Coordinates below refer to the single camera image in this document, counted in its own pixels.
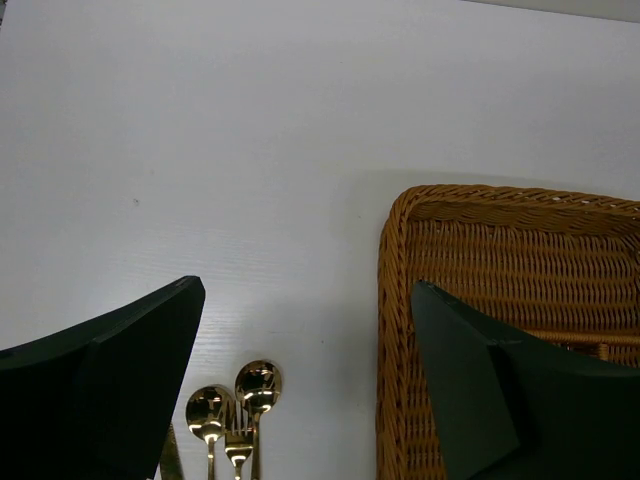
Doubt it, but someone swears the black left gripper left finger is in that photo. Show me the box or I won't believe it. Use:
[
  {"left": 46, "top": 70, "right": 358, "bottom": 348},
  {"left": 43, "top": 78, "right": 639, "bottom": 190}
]
[{"left": 1, "top": 276, "right": 205, "bottom": 479}]

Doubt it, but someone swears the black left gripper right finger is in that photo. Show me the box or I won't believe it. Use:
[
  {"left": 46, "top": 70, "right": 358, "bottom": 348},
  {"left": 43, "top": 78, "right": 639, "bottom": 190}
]
[{"left": 411, "top": 281, "right": 639, "bottom": 479}]

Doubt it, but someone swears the gold knife green handle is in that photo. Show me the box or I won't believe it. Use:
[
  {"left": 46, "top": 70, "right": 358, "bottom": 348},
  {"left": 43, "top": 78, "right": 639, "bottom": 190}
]
[{"left": 159, "top": 424, "right": 184, "bottom": 480}]

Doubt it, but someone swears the brown wicker cutlery tray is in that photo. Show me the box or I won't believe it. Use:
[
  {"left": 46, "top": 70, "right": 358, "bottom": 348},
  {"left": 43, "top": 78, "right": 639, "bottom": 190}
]
[{"left": 376, "top": 184, "right": 639, "bottom": 479}]

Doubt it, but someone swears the gold fork green handle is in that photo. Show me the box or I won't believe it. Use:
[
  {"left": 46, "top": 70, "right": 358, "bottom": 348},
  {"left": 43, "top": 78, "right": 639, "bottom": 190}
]
[{"left": 224, "top": 400, "right": 253, "bottom": 480}]

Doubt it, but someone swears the gold spoon green handle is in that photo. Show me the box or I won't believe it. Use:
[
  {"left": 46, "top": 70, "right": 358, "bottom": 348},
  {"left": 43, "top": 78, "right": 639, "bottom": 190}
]
[
  {"left": 235, "top": 359, "right": 282, "bottom": 480},
  {"left": 185, "top": 384, "right": 232, "bottom": 480}
]

